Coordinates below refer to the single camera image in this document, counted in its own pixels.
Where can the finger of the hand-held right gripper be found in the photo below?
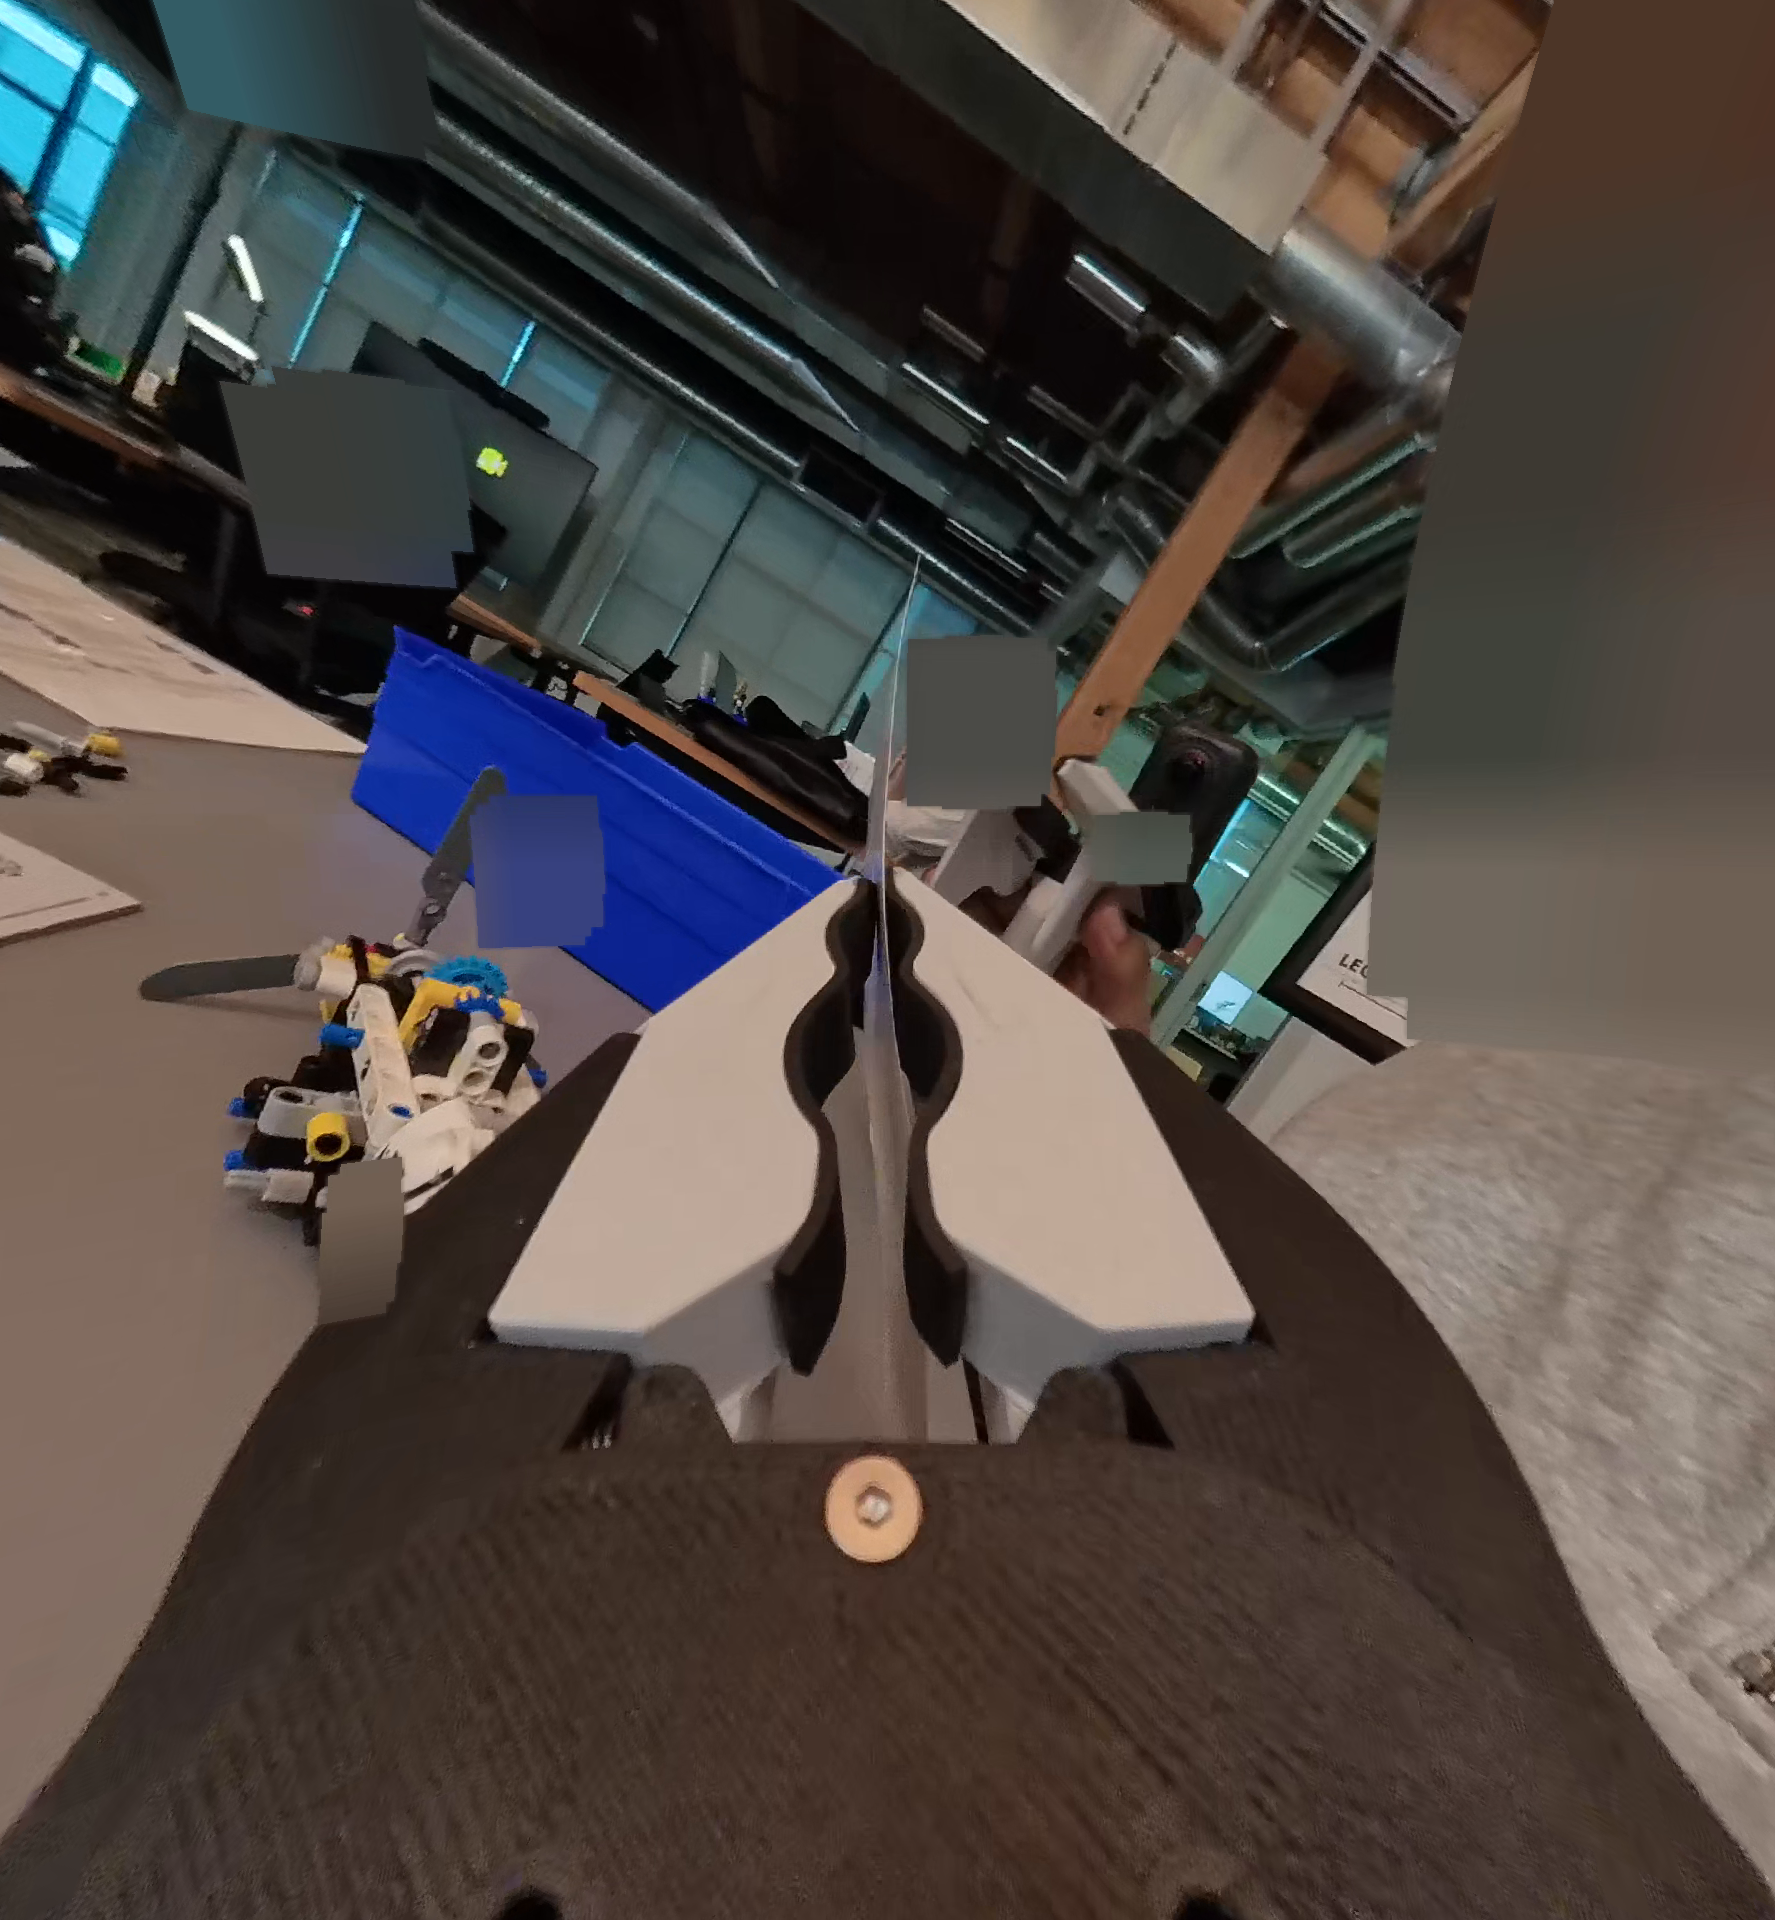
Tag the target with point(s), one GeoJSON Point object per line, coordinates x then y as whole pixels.
{"type": "Point", "coordinates": [1091, 789]}

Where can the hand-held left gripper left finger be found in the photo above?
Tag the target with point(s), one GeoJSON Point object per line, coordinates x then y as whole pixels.
{"type": "Point", "coordinates": [646, 1200]}

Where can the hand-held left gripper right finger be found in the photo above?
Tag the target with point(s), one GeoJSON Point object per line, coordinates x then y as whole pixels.
{"type": "Point", "coordinates": [1082, 1200]}

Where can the black and white sticker sheet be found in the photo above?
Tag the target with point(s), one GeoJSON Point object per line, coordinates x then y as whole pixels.
{"type": "Point", "coordinates": [871, 1276]}

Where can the loose lego pieces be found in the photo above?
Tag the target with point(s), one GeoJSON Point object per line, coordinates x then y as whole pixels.
{"type": "Point", "coordinates": [19, 766]}

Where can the person's right hand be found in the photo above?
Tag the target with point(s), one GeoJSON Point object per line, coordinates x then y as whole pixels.
{"type": "Point", "coordinates": [1118, 967]}

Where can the slanted wooden beam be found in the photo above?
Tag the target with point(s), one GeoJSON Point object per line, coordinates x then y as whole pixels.
{"type": "Point", "coordinates": [1218, 527]}

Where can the white cardboard box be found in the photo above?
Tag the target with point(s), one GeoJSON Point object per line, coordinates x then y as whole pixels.
{"type": "Point", "coordinates": [1307, 1052]}

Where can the blue plastic bin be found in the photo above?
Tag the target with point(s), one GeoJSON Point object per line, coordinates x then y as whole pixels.
{"type": "Point", "coordinates": [646, 840]}

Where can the dark computer monitor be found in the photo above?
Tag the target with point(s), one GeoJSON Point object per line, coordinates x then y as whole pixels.
{"type": "Point", "coordinates": [544, 494]}

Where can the flat instruction booklet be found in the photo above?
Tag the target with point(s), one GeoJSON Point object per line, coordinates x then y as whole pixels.
{"type": "Point", "coordinates": [2, 900]}

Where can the printed paper sheet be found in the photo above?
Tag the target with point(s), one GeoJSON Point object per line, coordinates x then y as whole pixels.
{"type": "Point", "coordinates": [108, 661]}

